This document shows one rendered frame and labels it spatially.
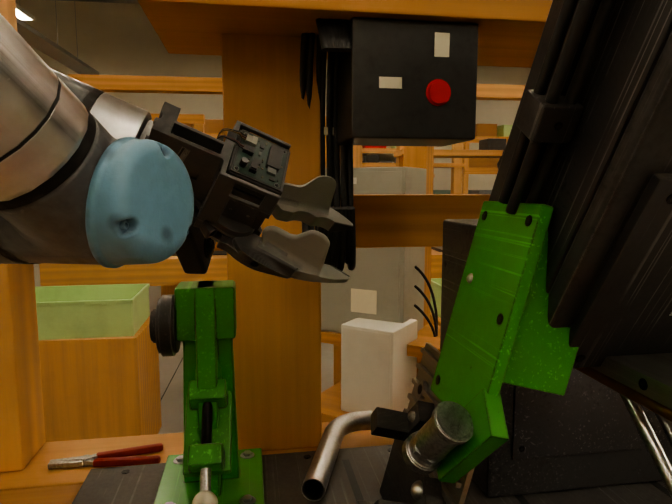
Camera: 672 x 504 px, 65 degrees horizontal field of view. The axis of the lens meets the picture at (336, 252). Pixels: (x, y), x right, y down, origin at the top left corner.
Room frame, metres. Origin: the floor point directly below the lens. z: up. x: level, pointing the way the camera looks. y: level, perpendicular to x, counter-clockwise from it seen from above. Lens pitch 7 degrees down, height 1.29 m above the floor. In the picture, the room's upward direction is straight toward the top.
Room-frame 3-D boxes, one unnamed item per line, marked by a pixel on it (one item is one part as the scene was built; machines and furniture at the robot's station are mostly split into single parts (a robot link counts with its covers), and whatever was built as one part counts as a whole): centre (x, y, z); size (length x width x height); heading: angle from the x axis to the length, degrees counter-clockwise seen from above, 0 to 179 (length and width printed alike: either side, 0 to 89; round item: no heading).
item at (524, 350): (0.50, -0.17, 1.17); 0.13 x 0.12 x 0.20; 99
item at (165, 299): (0.63, 0.21, 1.12); 0.07 x 0.03 x 0.08; 9
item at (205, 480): (0.55, 0.14, 0.96); 0.06 x 0.03 x 0.06; 9
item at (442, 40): (0.76, -0.09, 1.42); 0.17 x 0.12 x 0.15; 99
